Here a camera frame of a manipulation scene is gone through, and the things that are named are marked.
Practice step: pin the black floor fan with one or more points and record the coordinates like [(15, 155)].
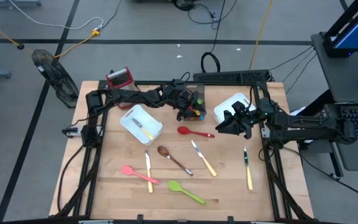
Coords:
[(57, 77)]

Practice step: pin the black round floor knob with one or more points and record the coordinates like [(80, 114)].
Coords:
[(20, 46)]

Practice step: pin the pink silicone spatula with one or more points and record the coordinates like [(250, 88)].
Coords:
[(127, 170)]

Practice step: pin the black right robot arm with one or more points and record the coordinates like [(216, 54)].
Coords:
[(306, 124)]

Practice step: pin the red metal box grater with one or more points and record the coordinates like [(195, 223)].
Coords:
[(120, 79)]

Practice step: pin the red silicone spoon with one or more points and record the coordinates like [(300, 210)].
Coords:
[(183, 130)]

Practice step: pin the brown wooden spoon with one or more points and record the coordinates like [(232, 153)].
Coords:
[(163, 151)]

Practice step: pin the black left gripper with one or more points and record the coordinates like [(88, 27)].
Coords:
[(182, 96)]

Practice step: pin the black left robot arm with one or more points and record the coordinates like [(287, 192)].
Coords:
[(129, 95)]

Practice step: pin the grey computer cart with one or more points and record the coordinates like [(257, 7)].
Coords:
[(343, 77)]

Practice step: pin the black perforated metal box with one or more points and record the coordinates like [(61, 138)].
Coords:
[(228, 76)]

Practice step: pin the grey translucent plastic bin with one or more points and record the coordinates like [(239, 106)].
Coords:
[(202, 90)]

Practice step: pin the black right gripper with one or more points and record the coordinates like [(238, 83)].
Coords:
[(249, 119)]

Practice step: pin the green silicone spoon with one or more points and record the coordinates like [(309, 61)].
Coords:
[(174, 185)]

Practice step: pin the silver mounting bracket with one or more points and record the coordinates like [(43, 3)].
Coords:
[(266, 133), (99, 130)]

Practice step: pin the black aluminium table frame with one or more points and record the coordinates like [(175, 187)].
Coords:
[(145, 82)]

